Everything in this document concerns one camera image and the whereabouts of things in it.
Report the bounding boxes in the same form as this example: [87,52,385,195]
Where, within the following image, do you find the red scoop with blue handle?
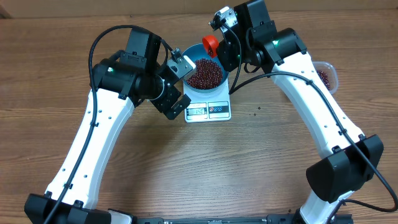
[202,35,219,58]

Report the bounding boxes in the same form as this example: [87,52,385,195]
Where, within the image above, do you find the blue bowl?
[183,44,229,93]

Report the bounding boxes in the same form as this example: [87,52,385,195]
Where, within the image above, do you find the white kitchen scale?
[183,80,232,123]

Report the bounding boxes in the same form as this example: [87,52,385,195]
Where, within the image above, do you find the clear plastic container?
[313,62,339,94]

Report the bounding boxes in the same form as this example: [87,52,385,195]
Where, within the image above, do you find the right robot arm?
[208,1,384,223]

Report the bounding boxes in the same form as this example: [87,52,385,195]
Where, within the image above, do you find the red beans in container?
[317,70,331,90]

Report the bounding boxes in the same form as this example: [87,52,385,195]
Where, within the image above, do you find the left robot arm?
[24,25,196,223]

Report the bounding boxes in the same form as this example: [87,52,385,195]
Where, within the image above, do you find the red beans in bowl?
[186,58,223,90]

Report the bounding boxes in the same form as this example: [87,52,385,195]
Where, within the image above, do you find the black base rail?
[108,203,354,224]

